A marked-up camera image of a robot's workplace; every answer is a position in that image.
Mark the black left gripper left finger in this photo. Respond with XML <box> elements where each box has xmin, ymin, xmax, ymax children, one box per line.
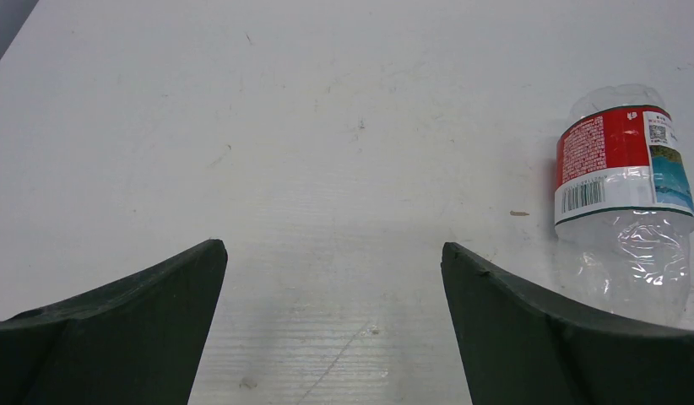
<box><xmin>0</xmin><ymin>239</ymin><xmax>228</xmax><ymax>404</ymax></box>

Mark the red label clear bottle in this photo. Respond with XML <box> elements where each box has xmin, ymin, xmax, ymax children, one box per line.
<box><xmin>554</xmin><ymin>84</ymin><xmax>694</xmax><ymax>326</ymax></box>

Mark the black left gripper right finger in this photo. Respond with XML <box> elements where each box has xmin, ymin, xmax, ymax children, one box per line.
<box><xmin>441</xmin><ymin>242</ymin><xmax>694</xmax><ymax>404</ymax></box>

